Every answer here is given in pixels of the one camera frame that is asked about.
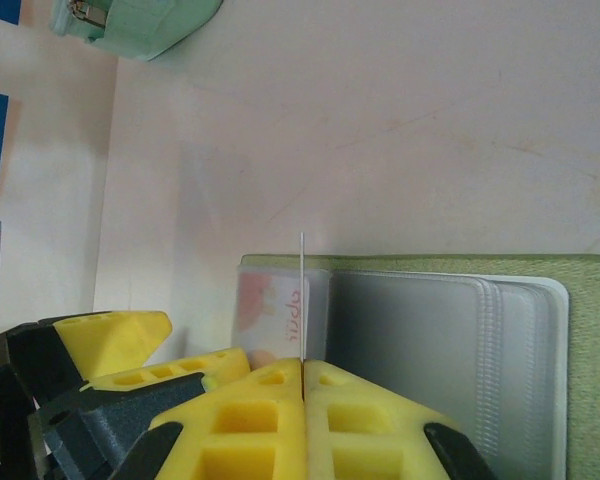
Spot mint green zip pouch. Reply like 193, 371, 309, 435
49, 0, 226, 64

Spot red white april card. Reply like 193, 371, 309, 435
237, 267, 314, 362

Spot green card holder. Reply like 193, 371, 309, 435
234, 252, 600, 480

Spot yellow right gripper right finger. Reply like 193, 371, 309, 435
303, 360, 496, 480

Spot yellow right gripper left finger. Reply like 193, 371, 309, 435
112, 357, 309, 480

